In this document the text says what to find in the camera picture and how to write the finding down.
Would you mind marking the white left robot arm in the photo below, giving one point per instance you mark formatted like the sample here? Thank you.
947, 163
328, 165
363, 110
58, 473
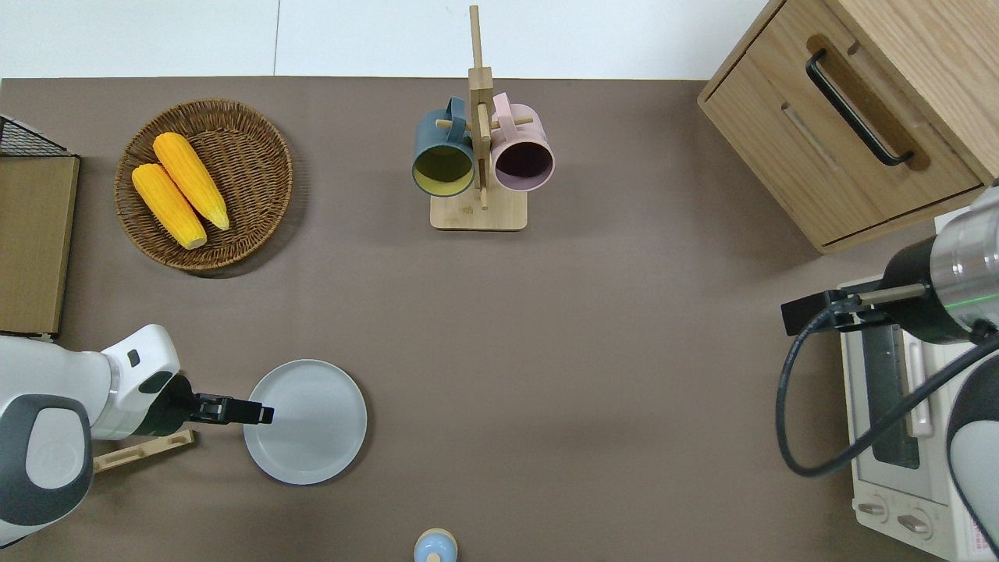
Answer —
47, 367

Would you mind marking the low wooden plate rack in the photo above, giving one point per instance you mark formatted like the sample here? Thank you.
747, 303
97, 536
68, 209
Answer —
140, 453

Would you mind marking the dark blue mug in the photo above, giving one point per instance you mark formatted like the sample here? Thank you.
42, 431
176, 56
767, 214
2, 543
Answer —
437, 136

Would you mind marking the gray round plate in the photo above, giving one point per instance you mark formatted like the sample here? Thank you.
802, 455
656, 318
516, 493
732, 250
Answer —
312, 429

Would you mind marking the yellow corn cob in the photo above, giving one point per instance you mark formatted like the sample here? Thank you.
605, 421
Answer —
191, 179
168, 207

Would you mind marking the brown table mat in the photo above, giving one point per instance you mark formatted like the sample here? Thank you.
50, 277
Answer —
624, 351

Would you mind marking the pink mug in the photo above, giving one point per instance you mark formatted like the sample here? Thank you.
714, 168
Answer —
519, 133

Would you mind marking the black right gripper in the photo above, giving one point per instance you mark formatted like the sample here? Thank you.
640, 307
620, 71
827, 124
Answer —
921, 312

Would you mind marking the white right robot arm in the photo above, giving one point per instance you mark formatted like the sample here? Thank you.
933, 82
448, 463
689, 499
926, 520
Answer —
968, 265

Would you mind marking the wooden mug tree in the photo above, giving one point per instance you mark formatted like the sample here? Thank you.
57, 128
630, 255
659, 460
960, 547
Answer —
480, 215

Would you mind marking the brown wicker basket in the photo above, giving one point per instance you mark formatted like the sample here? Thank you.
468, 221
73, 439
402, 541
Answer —
250, 172

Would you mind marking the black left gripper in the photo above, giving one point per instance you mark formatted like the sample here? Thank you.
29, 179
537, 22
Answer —
179, 410

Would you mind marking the cream toaster oven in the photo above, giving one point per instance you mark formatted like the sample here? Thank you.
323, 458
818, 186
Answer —
882, 484

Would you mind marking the wooden drawer cabinet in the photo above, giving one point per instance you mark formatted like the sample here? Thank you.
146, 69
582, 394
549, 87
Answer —
780, 156

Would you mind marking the blue call bell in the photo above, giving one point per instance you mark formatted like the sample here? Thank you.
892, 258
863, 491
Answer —
435, 546

